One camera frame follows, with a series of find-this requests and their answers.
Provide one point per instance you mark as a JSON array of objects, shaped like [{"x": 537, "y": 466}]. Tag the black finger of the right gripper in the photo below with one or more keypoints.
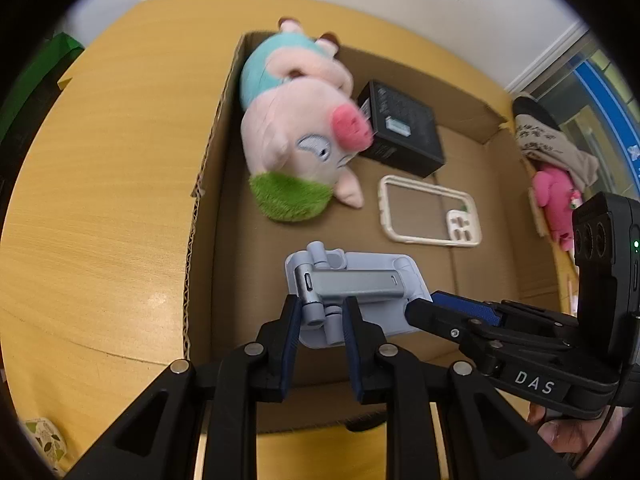
[{"x": 486, "y": 330}]

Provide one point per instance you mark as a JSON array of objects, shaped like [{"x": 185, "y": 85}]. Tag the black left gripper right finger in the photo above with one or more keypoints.
[{"x": 441, "y": 416}]

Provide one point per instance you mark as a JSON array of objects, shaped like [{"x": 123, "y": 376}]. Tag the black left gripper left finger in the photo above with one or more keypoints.
[{"x": 200, "y": 418}]

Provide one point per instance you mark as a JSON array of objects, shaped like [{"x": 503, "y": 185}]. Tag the grey folding phone stand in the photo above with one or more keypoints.
[{"x": 322, "y": 278}]

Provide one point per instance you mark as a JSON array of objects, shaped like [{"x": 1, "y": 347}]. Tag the clear phone case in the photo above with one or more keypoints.
[{"x": 420, "y": 213}]

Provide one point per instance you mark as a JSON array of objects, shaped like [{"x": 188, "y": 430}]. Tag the black product box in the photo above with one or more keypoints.
[{"x": 404, "y": 130}]

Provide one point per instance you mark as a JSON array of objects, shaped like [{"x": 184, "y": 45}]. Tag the pink pig plush toy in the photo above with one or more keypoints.
[{"x": 300, "y": 127}]

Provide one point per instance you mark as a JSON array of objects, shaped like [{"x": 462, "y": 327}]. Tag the hand holding other gripper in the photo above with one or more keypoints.
[{"x": 574, "y": 436}]

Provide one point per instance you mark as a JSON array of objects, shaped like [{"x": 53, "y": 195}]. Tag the white leaf-pattern item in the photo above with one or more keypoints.
[{"x": 47, "y": 440}]

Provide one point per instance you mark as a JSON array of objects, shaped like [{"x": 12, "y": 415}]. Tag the brown cardboard box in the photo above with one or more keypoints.
[{"x": 235, "y": 261}]

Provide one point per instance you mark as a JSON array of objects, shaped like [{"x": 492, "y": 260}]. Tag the pink strawberry plush toy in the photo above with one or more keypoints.
[{"x": 556, "y": 195}]

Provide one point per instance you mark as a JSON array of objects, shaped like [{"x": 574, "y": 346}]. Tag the beige printed cloth bag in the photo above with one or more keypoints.
[{"x": 540, "y": 138}]

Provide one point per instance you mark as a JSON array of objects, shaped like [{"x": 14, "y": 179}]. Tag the green cabinet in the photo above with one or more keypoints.
[{"x": 33, "y": 95}]

